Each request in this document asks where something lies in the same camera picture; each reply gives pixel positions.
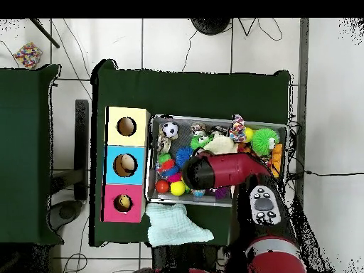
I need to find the black chair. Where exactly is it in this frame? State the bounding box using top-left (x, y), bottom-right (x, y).
top-left (50, 99), bottom-right (91, 228)

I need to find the clear mesh bin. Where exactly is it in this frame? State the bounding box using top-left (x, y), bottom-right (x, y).
top-left (145, 115), bottom-right (288, 208)

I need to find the black round stand base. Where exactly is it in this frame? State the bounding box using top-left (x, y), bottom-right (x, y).
top-left (190, 18), bottom-right (231, 35)

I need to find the red ball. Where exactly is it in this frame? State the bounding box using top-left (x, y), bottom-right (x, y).
top-left (155, 180), bottom-right (171, 194)

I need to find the cream waffle cloth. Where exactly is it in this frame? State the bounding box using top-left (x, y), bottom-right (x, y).
top-left (203, 136), bottom-right (239, 156)

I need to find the purple spiky ball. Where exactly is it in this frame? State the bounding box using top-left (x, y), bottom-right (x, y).
top-left (213, 186), bottom-right (230, 200)

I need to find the yellow-green ball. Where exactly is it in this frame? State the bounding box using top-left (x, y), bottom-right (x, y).
top-left (170, 181), bottom-right (187, 197)

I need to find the yellow tennis ball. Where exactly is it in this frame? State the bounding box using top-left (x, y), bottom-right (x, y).
top-left (243, 127), bottom-right (256, 143)

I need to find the small soccer ball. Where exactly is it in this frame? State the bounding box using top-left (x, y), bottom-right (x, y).
top-left (161, 121), bottom-right (179, 139)

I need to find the multicoloured patterned cloth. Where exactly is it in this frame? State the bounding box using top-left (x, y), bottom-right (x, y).
top-left (229, 114), bottom-right (247, 143)

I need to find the mint green cloth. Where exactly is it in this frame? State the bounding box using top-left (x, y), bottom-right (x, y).
top-left (146, 203), bottom-right (215, 247)

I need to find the dark green tablecloth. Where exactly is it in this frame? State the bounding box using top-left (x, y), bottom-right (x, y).
top-left (90, 59), bottom-right (292, 247)
top-left (0, 64), bottom-right (60, 245)

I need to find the black rod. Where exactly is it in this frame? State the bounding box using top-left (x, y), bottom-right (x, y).
top-left (29, 18), bottom-right (60, 49)

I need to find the multicoloured patterned object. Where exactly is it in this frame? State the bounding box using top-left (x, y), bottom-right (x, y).
top-left (12, 41), bottom-right (43, 70)

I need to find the wooden box with three holes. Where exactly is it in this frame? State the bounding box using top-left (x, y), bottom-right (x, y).
top-left (102, 106), bottom-right (150, 223)

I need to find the large blue spiky ball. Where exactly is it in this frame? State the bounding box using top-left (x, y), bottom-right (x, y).
top-left (175, 146), bottom-right (196, 171)

